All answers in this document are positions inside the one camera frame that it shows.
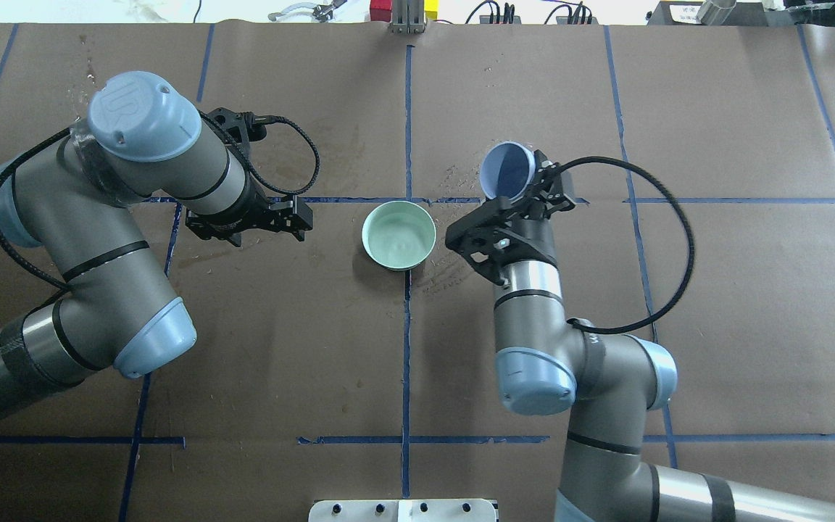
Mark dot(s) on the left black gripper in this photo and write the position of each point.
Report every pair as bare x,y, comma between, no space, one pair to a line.
244,211

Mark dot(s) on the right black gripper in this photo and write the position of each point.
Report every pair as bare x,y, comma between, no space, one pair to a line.
531,240

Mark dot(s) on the light blue plastic cup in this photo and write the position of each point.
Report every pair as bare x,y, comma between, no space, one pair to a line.
506,170

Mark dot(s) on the mint green bowl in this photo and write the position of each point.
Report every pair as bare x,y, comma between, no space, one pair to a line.
398,235

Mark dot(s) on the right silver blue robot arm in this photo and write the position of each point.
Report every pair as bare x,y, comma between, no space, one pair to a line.
549,364

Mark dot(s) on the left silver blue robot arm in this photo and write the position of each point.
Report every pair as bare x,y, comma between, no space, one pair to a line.
65,218

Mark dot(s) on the yellow block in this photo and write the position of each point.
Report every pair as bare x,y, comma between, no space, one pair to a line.
431,9

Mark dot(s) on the steel tumbler cup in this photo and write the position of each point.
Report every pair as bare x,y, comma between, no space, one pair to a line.
715,12

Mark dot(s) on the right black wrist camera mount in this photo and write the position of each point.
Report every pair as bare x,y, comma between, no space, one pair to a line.
550,189

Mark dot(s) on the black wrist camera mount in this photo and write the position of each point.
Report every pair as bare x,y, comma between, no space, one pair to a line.
550,189
237,129

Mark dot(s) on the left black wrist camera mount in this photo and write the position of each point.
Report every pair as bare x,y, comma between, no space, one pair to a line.
237,129

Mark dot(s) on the aluminium frame post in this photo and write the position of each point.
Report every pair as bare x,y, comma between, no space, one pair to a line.
408,17

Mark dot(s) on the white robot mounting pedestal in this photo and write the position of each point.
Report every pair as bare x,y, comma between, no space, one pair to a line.
435,509

